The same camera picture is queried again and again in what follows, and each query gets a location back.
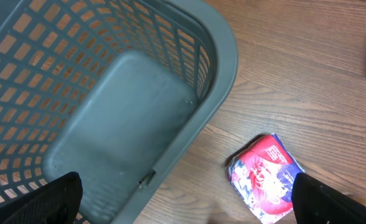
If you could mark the red purple pad pack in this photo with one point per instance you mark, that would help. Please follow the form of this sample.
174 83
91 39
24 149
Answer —
263 175

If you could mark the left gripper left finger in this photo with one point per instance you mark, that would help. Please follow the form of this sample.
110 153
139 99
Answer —
57 202

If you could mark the grey plastic basket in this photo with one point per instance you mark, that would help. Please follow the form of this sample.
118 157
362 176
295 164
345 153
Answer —
115 91

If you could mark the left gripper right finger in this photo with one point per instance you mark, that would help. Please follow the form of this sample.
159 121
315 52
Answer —
318 203

